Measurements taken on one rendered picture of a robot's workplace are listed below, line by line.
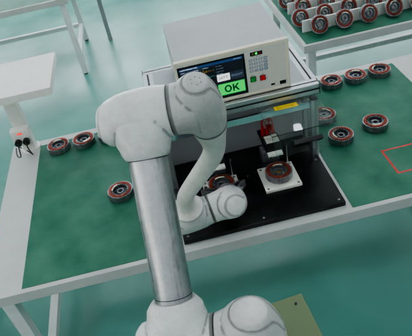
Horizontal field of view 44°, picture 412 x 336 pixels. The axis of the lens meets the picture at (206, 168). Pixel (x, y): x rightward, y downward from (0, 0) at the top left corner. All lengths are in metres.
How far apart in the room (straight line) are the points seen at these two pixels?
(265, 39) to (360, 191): 0.70
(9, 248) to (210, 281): 1.09
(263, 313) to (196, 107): 0.53
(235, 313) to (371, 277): 1.55
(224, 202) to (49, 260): 0.79
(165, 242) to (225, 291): 1.47
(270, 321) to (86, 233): 1.06
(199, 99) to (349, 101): 1.49
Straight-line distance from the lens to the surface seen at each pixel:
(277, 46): 1.96
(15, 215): 2.40
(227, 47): 1.95
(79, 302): 2.93
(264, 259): 2.84
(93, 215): 2.21
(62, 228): 2.22
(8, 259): 2.21
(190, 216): 1.68
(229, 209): 1.67
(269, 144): 2.07
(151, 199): 1.27
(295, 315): 1.61
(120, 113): 1.26
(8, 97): 2.29
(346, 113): 2.52
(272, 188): 2.07
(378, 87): 2.72
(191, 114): 1.23
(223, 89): 1.98
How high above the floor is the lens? 2.18
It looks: 39 degrees down
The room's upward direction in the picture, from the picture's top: 12 degrees counter-clockwise
